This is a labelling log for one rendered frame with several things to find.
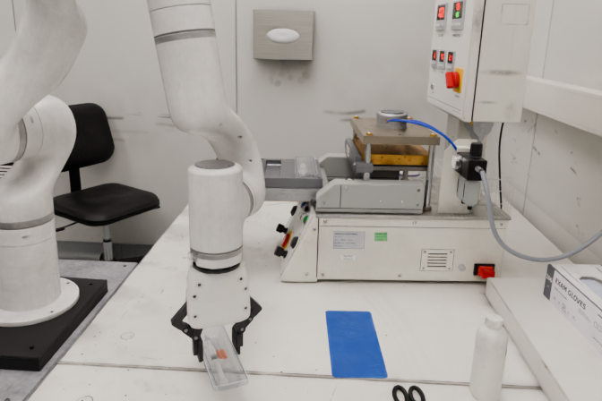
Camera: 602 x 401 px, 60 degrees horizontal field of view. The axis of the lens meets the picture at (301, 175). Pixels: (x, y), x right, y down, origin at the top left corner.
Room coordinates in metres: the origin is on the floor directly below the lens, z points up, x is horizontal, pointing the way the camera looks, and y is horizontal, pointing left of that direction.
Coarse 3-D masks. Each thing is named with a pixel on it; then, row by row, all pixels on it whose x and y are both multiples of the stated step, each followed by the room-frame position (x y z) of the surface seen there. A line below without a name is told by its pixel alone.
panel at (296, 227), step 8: (296, 208) 1.43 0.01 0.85; (312, 208) 1.22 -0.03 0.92; (296, 216) 1.38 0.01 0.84; (312, 216) 1.17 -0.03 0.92; (288, 224) 1.42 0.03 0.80; (296, 224) 1.32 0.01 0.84; (304, 224) 1.20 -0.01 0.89; (288, 232) 1.36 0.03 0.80; (296, 232) 1.26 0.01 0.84; (304, 232) 1.17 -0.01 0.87; (288, 240) 1.29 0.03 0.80; (288, 248) 1.24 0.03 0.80; (296, 248) 1.17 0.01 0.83; (288, 256) 1.19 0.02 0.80; (280, 264) 1.24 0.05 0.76; (280, 272) 1.19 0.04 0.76
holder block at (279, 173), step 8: (264, 160) 1.39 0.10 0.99; (272, 160) 1.40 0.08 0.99; (280, 160) 1.40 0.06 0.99; (288, 160) 1.40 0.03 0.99; (264, 168) 1.32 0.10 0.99; (272, 168) 1.36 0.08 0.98; (280, 168) 1.31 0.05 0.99; (288, 168) 1.31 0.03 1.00; (320, 168) 1.32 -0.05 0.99; (264, 176) 1.23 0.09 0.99; (272, 176) 1.23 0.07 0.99; (280, 176) 1.23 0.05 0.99; (288, 176) 1.23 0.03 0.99; (320, 176) 1.24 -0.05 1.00; (272, 184) 1.22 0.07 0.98; (280, 184) 1.22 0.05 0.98; (288, 184) 1.22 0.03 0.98; (296, 184) 1.22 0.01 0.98; (304, 184) 1.22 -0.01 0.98; (312, 184) 1.22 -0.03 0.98; (320, 184) 1.22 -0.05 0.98
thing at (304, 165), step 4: (296, 160) 1.36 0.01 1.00; (300, 160) 1.37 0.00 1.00; (304, 160) 1.37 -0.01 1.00; (308, 160) 1.37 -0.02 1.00; (312, 160) 1.37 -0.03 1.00; (296, 164) 1.32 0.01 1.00; (300, 164) 1.33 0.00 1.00; (304, 164) 1.33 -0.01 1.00; (308, 164) 1.33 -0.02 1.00; (312, 164) 1.33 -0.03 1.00; (296, 168) 1.28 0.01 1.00; (300, 168) 1.28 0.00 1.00; (304, 168) 1.28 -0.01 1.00; (308, 168) 1.28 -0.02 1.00; (312, 168) 1.28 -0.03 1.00; (296, 172) 1.24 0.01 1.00; (300, 172) 1.24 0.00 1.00; (304, 172) 1.24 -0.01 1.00; (308, 172) 1.25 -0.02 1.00; (312, 172) 1.25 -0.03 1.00; (316, 172) 1.25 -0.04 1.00
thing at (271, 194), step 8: (272, 192) 1.21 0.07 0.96; (280, 192) 1.21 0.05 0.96; (288, 192) 1.21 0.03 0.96; (296, 192) 1.21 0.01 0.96; (304, 192) 1.21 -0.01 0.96; (312, 192) 1.21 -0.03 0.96; (264, 200) 1.23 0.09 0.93; (272, 200) 1.23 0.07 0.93; (280, 200) 1.23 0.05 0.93; (288, 200) 1.23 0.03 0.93; (296, 200) 1.23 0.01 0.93; (304, 200) 1.21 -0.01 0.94
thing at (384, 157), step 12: (360, 144) 1.33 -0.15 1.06; (372, 144) 1.34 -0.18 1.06; (384, 144) 1.32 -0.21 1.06; (372, 156) 1.22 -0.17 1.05; (384, 156) 1.22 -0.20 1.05; (396, 156) 1.22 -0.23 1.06; (408, 156) 1.23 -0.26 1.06; (420, 156) 1.23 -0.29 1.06; (384, 168) 1.22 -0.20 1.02; (396, 168) 1.22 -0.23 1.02; (408, 168) 1.23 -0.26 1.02; (420, 168) 1.23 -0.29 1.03
